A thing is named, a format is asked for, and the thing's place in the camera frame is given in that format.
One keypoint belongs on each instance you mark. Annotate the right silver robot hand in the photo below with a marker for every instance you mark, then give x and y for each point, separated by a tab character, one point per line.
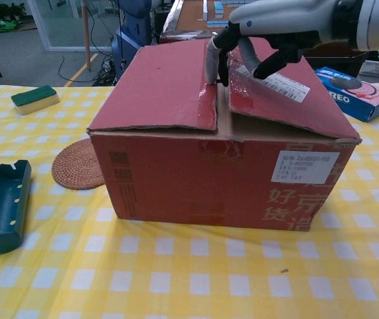
282	16

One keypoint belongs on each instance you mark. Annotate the red cardboard shipping box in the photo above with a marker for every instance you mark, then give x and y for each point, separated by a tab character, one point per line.
192	172

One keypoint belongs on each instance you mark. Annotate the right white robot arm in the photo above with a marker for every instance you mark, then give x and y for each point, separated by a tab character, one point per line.
375	23

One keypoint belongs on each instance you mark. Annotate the blue Oreo cookie box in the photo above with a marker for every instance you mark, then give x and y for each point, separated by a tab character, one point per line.
358	99

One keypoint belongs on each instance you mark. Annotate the blue mahjong tile stack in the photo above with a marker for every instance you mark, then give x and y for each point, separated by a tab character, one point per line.
213	8

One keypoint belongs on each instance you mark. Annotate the brown mahjong table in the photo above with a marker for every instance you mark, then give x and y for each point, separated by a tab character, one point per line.
189	20

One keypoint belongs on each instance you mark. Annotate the blue machine base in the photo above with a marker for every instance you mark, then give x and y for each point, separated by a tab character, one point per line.
127	46

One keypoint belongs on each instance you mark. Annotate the wooden pole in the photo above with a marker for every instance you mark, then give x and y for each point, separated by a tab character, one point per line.
86	36

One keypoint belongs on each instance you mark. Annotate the white framed glass partition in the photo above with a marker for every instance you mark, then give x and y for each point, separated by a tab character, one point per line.
63	30

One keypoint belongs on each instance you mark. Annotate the round woven rattan coaster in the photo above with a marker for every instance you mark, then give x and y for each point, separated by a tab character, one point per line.
73	166

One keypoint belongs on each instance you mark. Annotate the green and yellow sponge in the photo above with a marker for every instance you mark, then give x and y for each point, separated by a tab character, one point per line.
34	99

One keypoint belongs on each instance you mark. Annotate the yellow white checkered tablecloth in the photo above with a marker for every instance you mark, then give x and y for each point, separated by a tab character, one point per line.
176	272

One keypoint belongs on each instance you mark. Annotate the dark green paper tray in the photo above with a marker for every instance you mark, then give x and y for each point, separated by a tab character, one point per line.
1	206

